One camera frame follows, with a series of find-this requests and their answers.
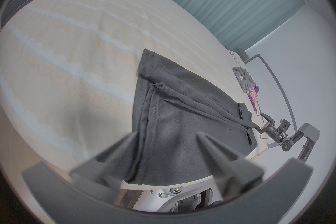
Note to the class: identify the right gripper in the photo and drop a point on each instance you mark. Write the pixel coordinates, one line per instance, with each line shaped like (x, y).
(274, 132)

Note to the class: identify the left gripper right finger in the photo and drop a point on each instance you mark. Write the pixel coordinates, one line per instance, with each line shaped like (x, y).
(231, 173)

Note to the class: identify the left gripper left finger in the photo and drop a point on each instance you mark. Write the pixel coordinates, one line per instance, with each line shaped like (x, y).
(105, 167)

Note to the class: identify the black T-shirt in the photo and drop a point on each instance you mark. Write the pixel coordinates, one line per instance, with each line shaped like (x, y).
(178, 118)

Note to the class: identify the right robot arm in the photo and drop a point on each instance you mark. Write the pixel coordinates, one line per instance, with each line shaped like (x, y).
(301, 136)

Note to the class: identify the pile of clothes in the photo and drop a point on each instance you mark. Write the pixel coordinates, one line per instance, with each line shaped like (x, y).
(254, 97)

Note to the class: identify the bed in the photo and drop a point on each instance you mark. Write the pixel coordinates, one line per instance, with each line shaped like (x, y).
(78, 47)

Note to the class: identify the grey garment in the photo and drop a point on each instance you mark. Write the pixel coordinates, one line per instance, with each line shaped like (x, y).
(244, 78)

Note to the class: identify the white printed pillow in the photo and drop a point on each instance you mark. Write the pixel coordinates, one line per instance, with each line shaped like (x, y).
(236, 57)

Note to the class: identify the grey bedside table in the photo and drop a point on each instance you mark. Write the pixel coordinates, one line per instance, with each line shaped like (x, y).
(240, 52)

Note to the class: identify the blue-green curtain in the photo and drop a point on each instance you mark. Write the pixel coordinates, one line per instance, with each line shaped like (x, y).
(236, 2)

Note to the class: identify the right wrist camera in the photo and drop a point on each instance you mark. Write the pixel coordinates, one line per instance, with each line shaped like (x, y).
(284, 124)

